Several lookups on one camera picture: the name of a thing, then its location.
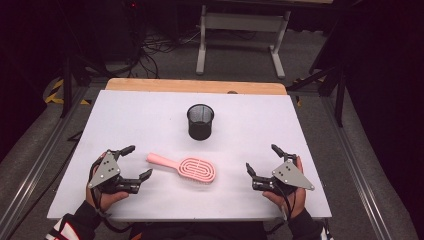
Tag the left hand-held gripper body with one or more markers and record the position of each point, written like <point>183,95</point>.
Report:
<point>106,170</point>

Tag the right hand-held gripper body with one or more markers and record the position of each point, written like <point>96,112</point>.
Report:
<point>290,176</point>

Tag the pink hairbrush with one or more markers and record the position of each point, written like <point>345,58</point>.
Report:
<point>196,170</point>

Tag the black mesh pen holder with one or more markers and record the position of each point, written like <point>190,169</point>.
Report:
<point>200,131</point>

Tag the person's right hand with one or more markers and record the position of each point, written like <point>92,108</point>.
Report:
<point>296,200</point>

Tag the person's left hand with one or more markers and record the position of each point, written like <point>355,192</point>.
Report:
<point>108,200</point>

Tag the white board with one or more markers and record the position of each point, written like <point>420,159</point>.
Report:
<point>166,126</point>

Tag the black metal stand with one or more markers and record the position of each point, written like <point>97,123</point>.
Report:
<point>68,86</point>
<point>339,100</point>

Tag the wooden table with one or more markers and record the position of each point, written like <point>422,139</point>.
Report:
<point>186,86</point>

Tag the yellow black hazard tape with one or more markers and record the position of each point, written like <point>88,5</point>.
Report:
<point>55,95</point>

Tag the aluminium floor rail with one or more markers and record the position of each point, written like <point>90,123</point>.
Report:
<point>358,180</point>
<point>36,163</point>

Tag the white metal desk frame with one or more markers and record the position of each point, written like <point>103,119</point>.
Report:
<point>245,22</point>

